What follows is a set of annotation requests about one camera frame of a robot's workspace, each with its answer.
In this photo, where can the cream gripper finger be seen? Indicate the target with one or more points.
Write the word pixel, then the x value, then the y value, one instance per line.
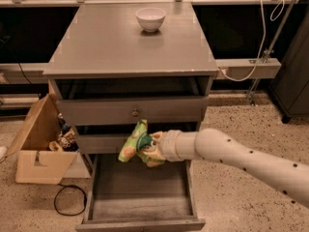
pixel 157 136

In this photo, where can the green rice chip bag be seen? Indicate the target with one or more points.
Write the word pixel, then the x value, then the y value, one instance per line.
pixel 140 144

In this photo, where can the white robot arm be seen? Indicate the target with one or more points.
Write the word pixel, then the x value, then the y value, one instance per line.
pixel 288 177

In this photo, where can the grey top drawer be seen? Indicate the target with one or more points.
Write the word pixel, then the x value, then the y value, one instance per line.
pixel 129 111

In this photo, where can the grey open bottom drawer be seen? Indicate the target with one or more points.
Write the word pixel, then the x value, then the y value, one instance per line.
pixel 131 197

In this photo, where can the grey middle drawer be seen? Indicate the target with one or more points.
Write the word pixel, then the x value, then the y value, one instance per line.
pixel 101 143

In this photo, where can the grey wooden drawer cabinet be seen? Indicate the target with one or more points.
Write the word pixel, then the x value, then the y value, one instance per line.
pixel 106 55

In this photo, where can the items inside cardboard box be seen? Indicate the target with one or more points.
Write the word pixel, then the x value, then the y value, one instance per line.
pixel 66 138

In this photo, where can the white ceramic bowl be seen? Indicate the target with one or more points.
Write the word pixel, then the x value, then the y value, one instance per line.
pixel 150 19

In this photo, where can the open cardboard box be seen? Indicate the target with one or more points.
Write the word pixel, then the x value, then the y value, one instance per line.
pixel 36 163

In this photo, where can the metal slanted pole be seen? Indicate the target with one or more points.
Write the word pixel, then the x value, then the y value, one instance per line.
pixel 266 54

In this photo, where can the dark grey side cabinet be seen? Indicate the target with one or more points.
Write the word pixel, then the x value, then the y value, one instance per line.
pixel 290 88

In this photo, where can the grey wall rail shelf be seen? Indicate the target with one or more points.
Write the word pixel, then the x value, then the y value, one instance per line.
pixel 234 68

